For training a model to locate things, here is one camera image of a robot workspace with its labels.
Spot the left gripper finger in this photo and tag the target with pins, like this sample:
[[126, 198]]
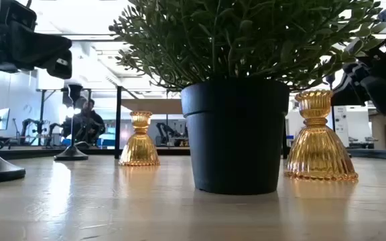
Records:
[[62, 68], [35, 47]]

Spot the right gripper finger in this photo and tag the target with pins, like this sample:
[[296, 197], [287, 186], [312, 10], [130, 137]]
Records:
[[348, 93], [380, 95]]

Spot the amber glass candle holder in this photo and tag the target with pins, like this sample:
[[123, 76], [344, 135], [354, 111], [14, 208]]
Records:
[[318, 150], [139, 147]]

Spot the short black candlestick holder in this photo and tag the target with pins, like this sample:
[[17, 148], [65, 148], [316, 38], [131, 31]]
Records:
[[71, 154]]

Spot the background black robot arm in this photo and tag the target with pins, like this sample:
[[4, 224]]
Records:
[[171, 135]]

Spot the white pillar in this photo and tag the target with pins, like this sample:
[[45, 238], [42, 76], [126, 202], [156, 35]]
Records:
[[342, 127]]

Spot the person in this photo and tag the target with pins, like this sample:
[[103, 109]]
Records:
[[90, 125]]

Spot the computer monitor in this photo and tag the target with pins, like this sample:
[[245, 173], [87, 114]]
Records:
[[0, 120]]

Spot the wooden shelf black metal legs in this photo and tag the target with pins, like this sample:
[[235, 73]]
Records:
[[152, 106]]

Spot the green plant in black pot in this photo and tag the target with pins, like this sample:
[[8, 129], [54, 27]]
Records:
[[235, 134]]

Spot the black metal table frame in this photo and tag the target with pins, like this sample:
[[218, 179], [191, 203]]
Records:
[[35, 153]]

